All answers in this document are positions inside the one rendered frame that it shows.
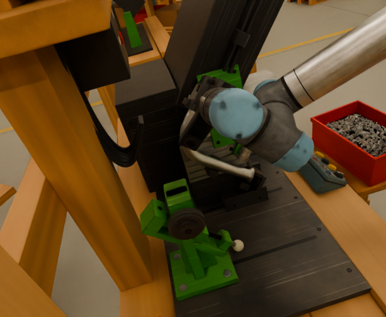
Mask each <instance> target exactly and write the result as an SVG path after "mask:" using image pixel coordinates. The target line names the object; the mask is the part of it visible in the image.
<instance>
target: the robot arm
mask: <svg viewBox="0 0 386 317"><path fill-rule="evenodd" d="M385 59H386V7H384V8H383V9H381V10H380V11H378V12H377V13H375V14H374V15H372V16H371V17H369V18H368V19H366V20H365V21H364V22H362V23H360V24H359V25H358V26H356V27H354V28H353V29H352V30H350V31H349V32H347V33H346V34H344V35H343V36H341V37H340V38H338V39H337V40H335V41H334V42H332V43H331V44H329V45H328V46H326V47H325V48H323V49H322V50H321V51H319V52H317V53H316V54H315V55H313V56H311V57H310V58H308V59H307V60H306V61H304V62H303V63H301V64H300V65H298V66H297V67H295V68H294V69H292V70H291V71H289V72H288V73H286V74H285V75H284V76H282V77H280V78H279V79H278V80H276V79H268V80H265V81H263V82H261V83H259V84H258V85H257V86H256V88H255V90H254V92H253V95H252V94H251V93H250V92H248V91H245V90H243V89H239V88H236V86H233V85H232V84H229V83H228V82H226V81H224V80H222V79H218V80H217V78H216V77H214V78H213V77H210V76H208V75H203V76H202V77H201V79H200V81H199V83H198V84H197V85H196V86H195V88H194V90H193V91H192V93H191V95H190V97H188V98H184V99H183V102H182V103H183V104H184V105H186V106H188V109H190V110H192V111H194V112H195V114H194V116H193V117H192V119H191V121H190V122H189V123H188V125H187V127H186V128H185V130H184V132H183V133H182V134H181V136H180V138H179V145H181V146H183V147H186V148H189V149H190V150H193V151H197V150H198V148H199V146H200V145H201V144H202V143H203V141H204V139H206V137H207V136H208V134H209V133H210V132H211V130H212V129H213V128H215V130H216V131H217V132H218V133H220V134H221V135H222V136H224V137H227V138H230V139H232V140H233V141H235V142H237V143H238V144H240V145H242V146H244V147H246V148H247V149H248V150H250V151H252V152H254V153H255V154H256V155H259V156H260V157H262V158H263V159H265V160H267V161H268V162H270V163H271V165H275V166H277V167H279V168H280V169H282V170H284V171H286V172H295V171H297V170H299V169H300V168H302V166H304V165H305V164H306V163H307V162H308V161H309V159H310V158H311V156H312V153H313V151H314V143H313V140H312V139H311V138H310V137H309V136H307V135H306V134H305V132H304V131H300V130H299V129H298V128H297V127H296V123H295V119H294V116H293V114H294V113H296V112H297V111H299V110H300V109H302V108H304V107H306V106H307V105H309V104H310V103H312V102H314V101H316V100H317V99H319V98H320V97H322V96H324V95H326V94H327V93H329V92H331V91H333V90H334V89H336V88H337V87H339V86H341V85H343V84H344V83H346V82H348V81H349V80H351V79H353V78H354V77H356V76H357V75H360V74H361V73H363V72H364V71H366V70H368V69H369V68H371V67H373V66H374V65H377V64H378V63H380V62H381V61H383V60H385ZM215 78H216V79H215Z"/></svg>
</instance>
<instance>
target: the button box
mask: <svg viewBox="0 0 386 317"><path fill-rule="evenodd" d="M312 157H314V158H316V159H317V160H318V161H316V160H314V159H313V158H312ZM319 164H322V165H323V166H324V168H323V167H321V166H320V165H319ZM328 165H329V164H326V163H325V162H323V161H322V158H320V157H318V156H317V155H316V154H315V153H314V152H313V153H312V156H311V158H310V159H309V161H308V162H307V163H306V164H305V165H304V166H302V168H300V169H299V170H298V171H299V172H300V173H301V174H302V175H303V177H304V178H305V179H306V180H307V182H308V183H309V184H310V185H311V186H312V187H313V188H314V190H315V191H316V192H317V193H320V194H323V193H325V192H329V191H333V190H335V189H339V188H341V187H344V186H346V184H347V183H348V181H347V180H346V179H345V178H344V177H343V178H341V177H338V176H337V175H336V174H335V171H336V170H332V169H330V168H329V167H328ZM325 170H326V171H329V172H330V173H331V175H329V174H328V173H326V172H325Z"/></svg>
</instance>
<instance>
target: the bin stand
mask: <svg viewBox="0 0 386 317"><path fill-rule="evenodd" d="M314 151H315V152H320V153H322V154H323V155H324V158H326V159H328V160H329V161H330V162H329V163H330V164H332V165H334V166H335V167H336V170H338V171H340V172H342V173H343V174H344V178H345V179H346V180H347V181H348V185H349V186H350V187H351V188H352V189H353V190H354V191H355V192H356V193H357V194H358V195H359V196H360V197H361V198H362V199H363V200H364V201H365V202H366V203H367V204H368V205H369V204H370V200H369V199H368V195H369V194H372V193H374V192H378V191H382V190H384V189H386V181H384V182H381V183H379V184H377V185H375V186H372V187H369V186H367V185H366V184H365V183H364V182H362V181H361V180H359V179H358V178H357V177H355V176H354V175H353V174H352V173H350V172H349V171H348V170H346V169H345V168H344V167H342V166H341V165H339V164H338V163H337V162H336V161H335V160H333V159H332V158H330V157H329V156H328V155H326V154H325V153H324V152H323V151H322V150H320V149H319V148H317V147H316V146H315V145H314Z"/></svg>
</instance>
